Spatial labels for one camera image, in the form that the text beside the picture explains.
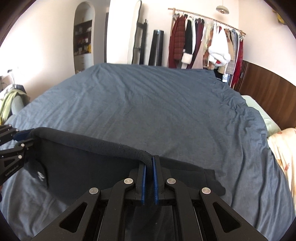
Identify black sweatpants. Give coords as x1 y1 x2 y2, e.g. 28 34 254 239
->
21 126 226 241

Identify blue-grey duvet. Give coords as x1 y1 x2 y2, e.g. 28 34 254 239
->
1 63 295 240

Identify white hanging jacket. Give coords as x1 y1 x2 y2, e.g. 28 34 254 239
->
208 23 231 67

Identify brown wooden headboard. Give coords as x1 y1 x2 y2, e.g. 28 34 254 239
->
234 61 296 130

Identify pendant ceiling lamp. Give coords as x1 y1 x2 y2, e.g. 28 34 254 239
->
216 0 229 15

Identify grey sofa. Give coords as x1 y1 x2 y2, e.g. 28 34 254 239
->
1 84 30 124

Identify black narrow stand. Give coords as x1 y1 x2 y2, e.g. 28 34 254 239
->
132 19 147 65

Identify yellow hanging cloth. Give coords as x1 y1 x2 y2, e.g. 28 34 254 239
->
276 13 285 25

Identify red quilted coat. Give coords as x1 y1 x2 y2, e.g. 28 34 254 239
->
168 16 186 68

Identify black and white coat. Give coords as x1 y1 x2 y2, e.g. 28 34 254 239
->
181 17 193 69

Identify cream patterned pillow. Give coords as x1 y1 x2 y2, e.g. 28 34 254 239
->
267 127 296 200

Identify arched wall shelf niche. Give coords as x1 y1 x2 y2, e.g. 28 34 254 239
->
73 2 95 74

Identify black cylindrical tower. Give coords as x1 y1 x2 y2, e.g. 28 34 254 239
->
149 30 164 66

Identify green cloth on sofa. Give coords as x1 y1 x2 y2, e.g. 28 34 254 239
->
1 89 30 125

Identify wooden clothes rack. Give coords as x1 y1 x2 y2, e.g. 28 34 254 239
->
166 8 246 74

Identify pale green pillow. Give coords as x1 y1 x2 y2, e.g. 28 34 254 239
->
242 95 281 137

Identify white wavy floor mirror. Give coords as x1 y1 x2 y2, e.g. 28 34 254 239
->
127 1 142 64

